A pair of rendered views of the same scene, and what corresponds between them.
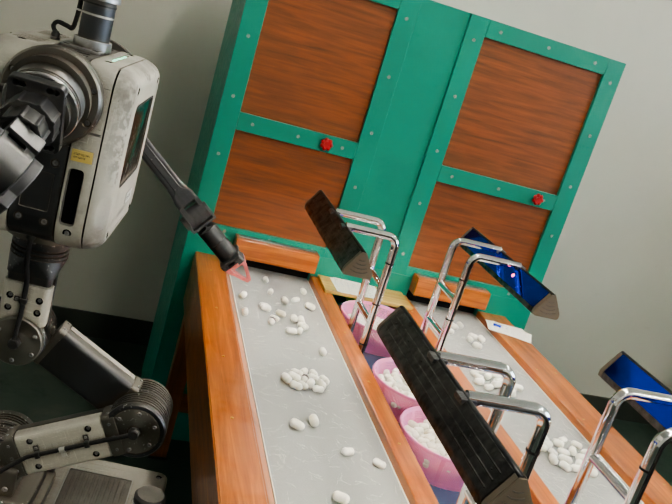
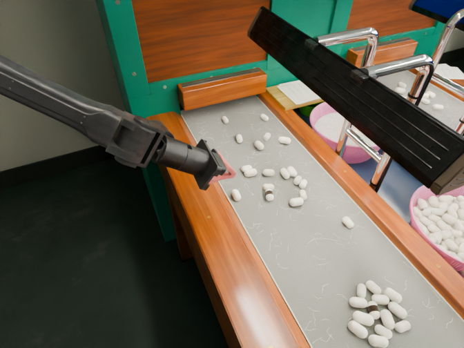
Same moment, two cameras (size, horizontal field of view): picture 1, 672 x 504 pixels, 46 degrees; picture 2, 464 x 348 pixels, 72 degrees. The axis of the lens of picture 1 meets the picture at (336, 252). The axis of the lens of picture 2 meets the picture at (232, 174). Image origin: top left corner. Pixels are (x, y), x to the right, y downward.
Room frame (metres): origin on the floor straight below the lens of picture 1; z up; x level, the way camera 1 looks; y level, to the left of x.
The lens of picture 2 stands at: (1.66, 0.29, 1.38)
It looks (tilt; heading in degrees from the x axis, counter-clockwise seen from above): 44 degrees down; 353
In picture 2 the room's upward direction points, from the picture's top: straight up
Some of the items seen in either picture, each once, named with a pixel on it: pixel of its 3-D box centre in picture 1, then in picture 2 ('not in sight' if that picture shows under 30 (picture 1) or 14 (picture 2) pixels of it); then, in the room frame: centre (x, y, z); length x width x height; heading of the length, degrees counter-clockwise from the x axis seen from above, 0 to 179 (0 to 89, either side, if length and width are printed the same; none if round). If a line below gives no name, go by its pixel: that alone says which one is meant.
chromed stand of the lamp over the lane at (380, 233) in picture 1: (345, 289); (344, 134); (2.25, -0.06, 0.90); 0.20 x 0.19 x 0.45; 16
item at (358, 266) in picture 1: (336, 228); (332, 72); (2.23, 0.02, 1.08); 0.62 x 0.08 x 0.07; 16
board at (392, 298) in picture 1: (364, 292); (313, 89); (2.68, -0.14, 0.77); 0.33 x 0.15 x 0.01; 106
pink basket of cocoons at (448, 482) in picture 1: (445, 450); not in sight; (1.78, -0.41, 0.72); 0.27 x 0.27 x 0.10
